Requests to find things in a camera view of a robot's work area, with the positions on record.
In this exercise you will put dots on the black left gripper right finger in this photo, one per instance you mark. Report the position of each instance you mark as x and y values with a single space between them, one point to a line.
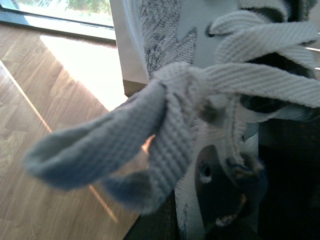
290 151

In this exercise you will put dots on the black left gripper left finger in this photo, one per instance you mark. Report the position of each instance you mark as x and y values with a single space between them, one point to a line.
160 225

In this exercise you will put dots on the grey knit sneaker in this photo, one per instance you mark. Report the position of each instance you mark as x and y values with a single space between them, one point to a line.
219 71

